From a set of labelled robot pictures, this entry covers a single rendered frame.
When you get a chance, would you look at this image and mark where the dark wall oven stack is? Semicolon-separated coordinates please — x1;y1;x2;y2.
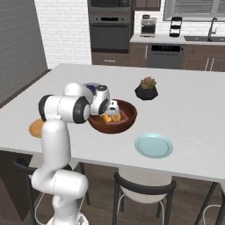
87;0;135;54

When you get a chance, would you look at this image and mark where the succulent in black pot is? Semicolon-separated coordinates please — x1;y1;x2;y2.
134;76;159;101

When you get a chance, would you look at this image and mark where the black tiered stand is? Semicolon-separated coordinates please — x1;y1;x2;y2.
169;16;184;39

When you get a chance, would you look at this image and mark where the silver coffee machine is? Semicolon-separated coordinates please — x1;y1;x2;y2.
139;14;158;39

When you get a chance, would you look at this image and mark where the grey dishwasher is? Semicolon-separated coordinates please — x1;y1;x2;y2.
146;43;185;70

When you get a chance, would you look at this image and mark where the black and white stool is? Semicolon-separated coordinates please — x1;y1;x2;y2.
112;166;178;225
193;180;225;225
12;156;91;225

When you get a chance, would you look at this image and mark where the window with grey blinds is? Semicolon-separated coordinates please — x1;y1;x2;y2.
163;0;225;22

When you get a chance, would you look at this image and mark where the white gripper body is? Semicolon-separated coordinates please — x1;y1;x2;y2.
105;106;121;118

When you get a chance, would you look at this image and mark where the dark sink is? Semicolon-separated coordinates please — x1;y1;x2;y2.
183;34;225;43

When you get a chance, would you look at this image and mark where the grey tap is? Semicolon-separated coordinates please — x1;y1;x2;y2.
207;17;219;38

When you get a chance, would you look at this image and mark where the brown wall cupboard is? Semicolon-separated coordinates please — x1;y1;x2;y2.
132;0;163;12

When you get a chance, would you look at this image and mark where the orange plate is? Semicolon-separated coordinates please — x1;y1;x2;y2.
28;117;47;139

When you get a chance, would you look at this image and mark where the brown wooden bowl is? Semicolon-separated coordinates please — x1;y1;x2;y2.
87;98;139;135

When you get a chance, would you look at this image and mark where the brown base cupboard run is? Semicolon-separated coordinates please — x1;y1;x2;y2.
91;42;225;73

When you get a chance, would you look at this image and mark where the light blue plate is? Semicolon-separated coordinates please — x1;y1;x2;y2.
134;132;174;160

